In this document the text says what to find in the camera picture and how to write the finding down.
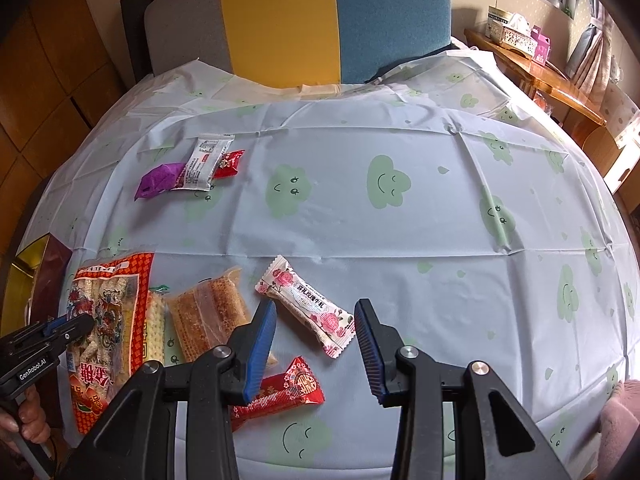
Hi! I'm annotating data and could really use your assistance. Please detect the pink floral snack bar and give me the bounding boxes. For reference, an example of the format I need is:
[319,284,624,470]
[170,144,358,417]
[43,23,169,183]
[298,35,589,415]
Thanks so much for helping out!
[255,255,356,359]

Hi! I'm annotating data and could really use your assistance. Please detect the orange crispy cake clear bag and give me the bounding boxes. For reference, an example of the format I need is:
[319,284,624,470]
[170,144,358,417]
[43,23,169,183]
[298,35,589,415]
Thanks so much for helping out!
[167,266,252,362]

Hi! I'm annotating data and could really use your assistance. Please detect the red gold pastry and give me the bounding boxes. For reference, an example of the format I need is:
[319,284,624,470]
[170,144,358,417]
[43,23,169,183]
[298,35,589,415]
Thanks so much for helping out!
[231,356,326,431]

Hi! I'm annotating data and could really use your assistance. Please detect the large red rice-stick snack bag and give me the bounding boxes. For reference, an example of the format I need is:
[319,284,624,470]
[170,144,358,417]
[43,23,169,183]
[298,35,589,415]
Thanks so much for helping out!
[66,252,154,436]

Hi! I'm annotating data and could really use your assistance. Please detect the small red candy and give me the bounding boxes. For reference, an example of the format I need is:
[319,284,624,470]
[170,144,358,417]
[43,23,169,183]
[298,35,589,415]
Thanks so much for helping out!
[213,150,245,180]

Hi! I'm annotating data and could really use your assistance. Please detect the purple snack packet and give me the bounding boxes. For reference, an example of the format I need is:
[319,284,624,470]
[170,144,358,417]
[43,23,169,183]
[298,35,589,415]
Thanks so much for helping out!
[134,162,186,200]

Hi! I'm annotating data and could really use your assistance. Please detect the white printed snack packet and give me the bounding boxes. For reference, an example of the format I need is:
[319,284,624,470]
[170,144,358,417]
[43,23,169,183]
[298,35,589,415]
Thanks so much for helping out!
[172,134,234,192]

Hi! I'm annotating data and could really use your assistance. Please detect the person's left hand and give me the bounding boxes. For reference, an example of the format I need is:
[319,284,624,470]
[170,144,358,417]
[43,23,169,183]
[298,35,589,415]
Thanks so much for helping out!
[0,385,51,455]

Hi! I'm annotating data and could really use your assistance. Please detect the gold tin box maroon sides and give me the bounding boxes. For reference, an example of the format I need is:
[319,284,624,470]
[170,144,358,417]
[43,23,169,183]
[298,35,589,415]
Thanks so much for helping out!
[1,233,73,336]

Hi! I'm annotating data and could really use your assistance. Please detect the white cloud-print tablecloth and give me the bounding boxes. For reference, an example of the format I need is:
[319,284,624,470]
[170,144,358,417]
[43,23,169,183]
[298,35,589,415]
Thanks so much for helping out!
[24,51,639,479]

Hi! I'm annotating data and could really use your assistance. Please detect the pink sleeve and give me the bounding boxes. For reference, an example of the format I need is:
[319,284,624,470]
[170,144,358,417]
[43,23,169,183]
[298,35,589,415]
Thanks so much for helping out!
[596,379,640,479]

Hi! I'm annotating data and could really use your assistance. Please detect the wooden cabinet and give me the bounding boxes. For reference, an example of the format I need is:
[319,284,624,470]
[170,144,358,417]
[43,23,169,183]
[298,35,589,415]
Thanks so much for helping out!
[0,0,132,261]

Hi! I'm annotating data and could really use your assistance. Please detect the wooden side table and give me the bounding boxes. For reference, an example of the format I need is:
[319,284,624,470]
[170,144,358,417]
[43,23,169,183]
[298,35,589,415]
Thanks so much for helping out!
[464,28,606,148]

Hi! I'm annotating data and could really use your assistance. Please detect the grey yellow blue sofa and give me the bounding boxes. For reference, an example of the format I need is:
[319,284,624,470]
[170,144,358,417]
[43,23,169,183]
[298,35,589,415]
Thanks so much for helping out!
[144,0,451,88]

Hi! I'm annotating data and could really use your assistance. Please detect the black rolled mat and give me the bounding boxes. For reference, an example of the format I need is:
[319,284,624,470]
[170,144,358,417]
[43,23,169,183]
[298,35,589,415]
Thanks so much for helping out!
[120,0,154,82]

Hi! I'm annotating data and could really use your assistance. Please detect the white polka-dot box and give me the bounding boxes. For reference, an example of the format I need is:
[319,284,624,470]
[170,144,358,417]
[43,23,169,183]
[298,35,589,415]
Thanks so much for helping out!
[601,81,639,193]

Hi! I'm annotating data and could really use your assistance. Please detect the pink small box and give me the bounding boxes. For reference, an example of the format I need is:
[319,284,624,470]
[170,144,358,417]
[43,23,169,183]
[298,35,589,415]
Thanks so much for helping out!
[530,25,551,66]

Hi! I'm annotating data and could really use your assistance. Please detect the tissue box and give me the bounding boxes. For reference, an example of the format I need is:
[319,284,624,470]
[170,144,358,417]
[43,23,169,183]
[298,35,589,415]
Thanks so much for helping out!
[485,6,537,58]

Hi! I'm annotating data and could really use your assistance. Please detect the beige curtain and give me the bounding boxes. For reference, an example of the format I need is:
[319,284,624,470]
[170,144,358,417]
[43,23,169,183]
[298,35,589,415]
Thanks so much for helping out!
[566,6,614,105]

